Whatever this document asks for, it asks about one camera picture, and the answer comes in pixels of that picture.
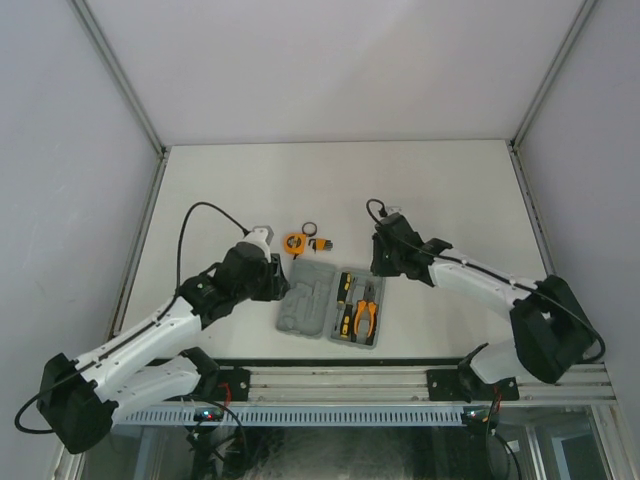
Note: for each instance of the orange black pliers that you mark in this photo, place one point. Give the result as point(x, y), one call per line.
point(365, 317)

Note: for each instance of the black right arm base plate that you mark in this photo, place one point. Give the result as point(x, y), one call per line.
point(457, 385)

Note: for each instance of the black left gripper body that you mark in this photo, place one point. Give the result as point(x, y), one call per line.
point(260, 289)

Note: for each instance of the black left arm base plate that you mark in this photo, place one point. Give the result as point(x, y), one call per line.
point(224, 386)

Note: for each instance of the right aluminium frame post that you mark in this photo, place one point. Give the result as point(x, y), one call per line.
point(570, 39)

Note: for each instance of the orange tape measure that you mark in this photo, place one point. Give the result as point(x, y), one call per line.
point(295, 244)

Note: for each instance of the aluminium frame post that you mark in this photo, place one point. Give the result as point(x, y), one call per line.
point(570, 39)
point(107, 55)

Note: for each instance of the short yellow black screwdriver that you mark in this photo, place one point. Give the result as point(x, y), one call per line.
point(345, 327)

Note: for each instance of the grey slotted cable duct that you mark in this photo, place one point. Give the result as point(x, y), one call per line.
point(298, 416)

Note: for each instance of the orange hex key set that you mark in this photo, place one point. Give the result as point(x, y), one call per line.
point(320, 244)

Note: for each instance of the long black yellow screwdriver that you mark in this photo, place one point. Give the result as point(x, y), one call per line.
point(343, 289)

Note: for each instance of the black electrical tape roll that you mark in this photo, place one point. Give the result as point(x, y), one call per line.
point(309, 229)

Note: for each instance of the grey plastic tool case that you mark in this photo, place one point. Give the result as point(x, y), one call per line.
point(309, 308)

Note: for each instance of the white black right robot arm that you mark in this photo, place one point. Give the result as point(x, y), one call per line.
point(550, 331)

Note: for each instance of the aluminium front rail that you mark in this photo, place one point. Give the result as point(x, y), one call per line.
point(407, 385)

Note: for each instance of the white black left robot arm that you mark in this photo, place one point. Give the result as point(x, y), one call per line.
point(84, 397)

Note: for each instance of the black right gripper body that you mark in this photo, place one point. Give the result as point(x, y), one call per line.
point(392, 261)

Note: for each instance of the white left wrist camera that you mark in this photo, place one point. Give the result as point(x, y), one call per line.
point(261, 237)

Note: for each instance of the left aluminium frame post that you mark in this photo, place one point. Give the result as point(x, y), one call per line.
point(107, 55)

